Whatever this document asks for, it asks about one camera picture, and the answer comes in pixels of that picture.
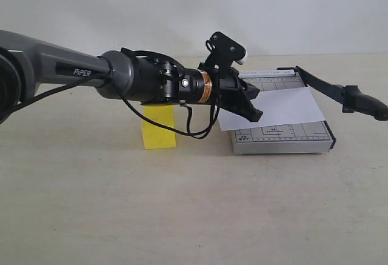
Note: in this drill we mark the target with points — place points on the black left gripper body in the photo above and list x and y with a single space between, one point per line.
222 85

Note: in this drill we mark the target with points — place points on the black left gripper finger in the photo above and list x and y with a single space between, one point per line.
250 90
245 108

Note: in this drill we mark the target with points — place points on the white paper sheet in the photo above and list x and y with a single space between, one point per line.
280 107

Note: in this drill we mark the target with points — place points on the yellow cube block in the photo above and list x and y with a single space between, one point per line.
155 137

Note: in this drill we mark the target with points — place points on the black cutter blade handle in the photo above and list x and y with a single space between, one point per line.
350 97

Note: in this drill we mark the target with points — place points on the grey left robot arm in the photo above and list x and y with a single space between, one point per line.
136 75

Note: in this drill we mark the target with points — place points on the grey paper cutter base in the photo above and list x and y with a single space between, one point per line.
313 137

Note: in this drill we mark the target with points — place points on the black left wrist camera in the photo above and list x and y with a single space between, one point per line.
224 51

